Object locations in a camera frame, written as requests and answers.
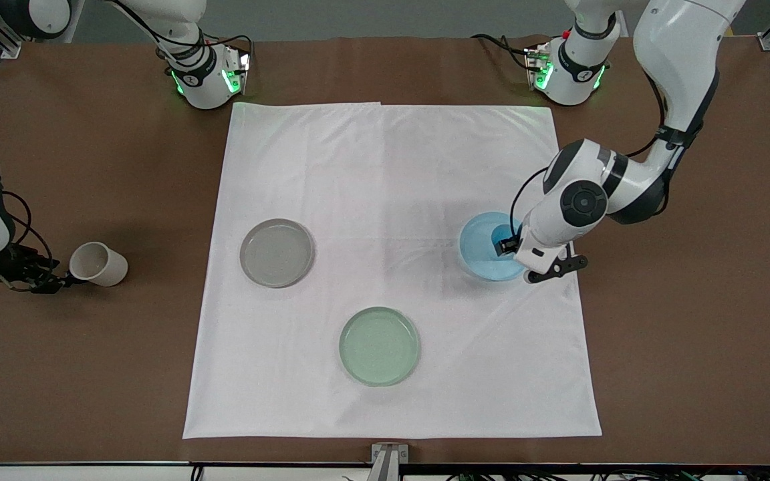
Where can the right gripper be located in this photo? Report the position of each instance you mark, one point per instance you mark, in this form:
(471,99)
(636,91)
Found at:
(19,270)

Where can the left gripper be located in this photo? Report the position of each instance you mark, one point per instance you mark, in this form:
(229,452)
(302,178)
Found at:
(506,243)

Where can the blue cup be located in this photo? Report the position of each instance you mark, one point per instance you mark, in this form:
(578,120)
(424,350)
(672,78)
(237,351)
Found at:
(502,234)

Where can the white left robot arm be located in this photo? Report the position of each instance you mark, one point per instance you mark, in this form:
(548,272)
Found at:
(676,60)

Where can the blue plate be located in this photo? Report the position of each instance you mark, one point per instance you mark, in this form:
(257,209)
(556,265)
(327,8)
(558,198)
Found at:
(475,250)

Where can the green plate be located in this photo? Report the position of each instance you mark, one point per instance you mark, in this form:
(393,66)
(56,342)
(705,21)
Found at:
(379,346)

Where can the gray plate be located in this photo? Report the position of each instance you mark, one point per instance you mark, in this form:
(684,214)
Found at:
(277,253)

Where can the white square tablecloth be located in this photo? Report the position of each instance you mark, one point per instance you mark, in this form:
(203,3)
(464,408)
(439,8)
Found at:
(392,174)

